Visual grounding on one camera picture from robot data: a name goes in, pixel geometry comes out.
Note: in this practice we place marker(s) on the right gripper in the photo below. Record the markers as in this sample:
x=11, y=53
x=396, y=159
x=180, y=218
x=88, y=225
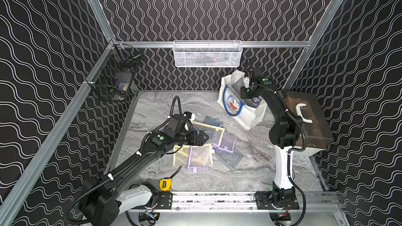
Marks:
x=242, y=94

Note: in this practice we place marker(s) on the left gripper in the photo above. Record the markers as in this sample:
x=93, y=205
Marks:
x=197, y=136

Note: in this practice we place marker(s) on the white canvas tote bag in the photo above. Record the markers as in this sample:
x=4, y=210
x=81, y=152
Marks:
x=244, y=111

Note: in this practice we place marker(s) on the yellow trim pouch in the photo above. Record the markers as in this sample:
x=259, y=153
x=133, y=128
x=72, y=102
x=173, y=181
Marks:
x=215, y=133
x=181, y=157

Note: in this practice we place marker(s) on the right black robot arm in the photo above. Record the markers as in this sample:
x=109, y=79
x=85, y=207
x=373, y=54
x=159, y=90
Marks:
x=286, y=135

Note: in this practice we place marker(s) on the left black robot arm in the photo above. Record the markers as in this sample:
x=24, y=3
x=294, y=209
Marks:
x=100, y=201

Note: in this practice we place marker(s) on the small purple mesh pouch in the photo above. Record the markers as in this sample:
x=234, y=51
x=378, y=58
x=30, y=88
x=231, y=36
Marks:
x=228, y=143

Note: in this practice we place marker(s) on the yellow tape measure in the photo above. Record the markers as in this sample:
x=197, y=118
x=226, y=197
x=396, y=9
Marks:
x=165, y=184

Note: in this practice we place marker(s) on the brown lid storage box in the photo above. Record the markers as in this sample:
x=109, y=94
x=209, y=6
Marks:
x=314, y=123

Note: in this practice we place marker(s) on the white wire mesh basket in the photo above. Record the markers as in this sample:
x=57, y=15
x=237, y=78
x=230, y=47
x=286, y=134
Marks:
x=207, y=53

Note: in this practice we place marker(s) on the black wire basket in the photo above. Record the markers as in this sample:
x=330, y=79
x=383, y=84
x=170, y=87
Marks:
x=114, y=82

